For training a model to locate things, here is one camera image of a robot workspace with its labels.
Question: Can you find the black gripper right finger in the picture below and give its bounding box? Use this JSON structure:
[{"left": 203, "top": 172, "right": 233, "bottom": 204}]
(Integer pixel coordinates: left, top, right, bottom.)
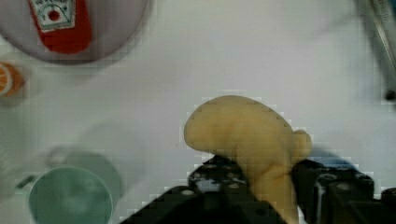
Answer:
[{"left": 291, "top": 160, "right": 396, "bottom": 224}]

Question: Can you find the yellow plush banana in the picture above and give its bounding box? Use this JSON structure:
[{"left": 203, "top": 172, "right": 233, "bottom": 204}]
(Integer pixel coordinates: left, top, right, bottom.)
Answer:
[{"left": 184, "top": 95, "right": 312, "bottom": 224}]

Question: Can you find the red plush ketchup bottle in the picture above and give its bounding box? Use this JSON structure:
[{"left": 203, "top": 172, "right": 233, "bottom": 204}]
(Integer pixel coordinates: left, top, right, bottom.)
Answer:
[{"left": 27, "top": 0, "right": 92, "bottom": 54}]

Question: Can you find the green mug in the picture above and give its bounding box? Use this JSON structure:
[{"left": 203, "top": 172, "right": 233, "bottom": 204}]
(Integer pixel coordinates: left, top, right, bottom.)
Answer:
[{"left": 13, "top": 147, "right": 123, "bottom": 224}]

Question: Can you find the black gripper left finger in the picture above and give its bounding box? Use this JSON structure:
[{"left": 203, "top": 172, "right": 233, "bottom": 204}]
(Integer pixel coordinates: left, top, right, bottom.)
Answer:
[{"left": 187, "top": 155, "right": 249, "bottom": 194}]

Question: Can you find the orange slice toy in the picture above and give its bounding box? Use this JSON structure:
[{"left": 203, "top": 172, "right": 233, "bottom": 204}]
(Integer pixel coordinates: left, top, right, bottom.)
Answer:
[{"left": 0, "top": 62, "right": 24, "bottom": 97}]

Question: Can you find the grey round plate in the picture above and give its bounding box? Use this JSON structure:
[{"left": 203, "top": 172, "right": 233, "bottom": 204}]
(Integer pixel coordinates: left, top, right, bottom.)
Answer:
[{"left": 1, "top": 0, "right": 149, "bottom": 64}]

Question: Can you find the blue bowl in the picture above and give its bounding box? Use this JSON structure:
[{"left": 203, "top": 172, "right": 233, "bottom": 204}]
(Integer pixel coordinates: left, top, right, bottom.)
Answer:
[{"left": 308, "top": 147, "right": 357, "bottom": 169}]

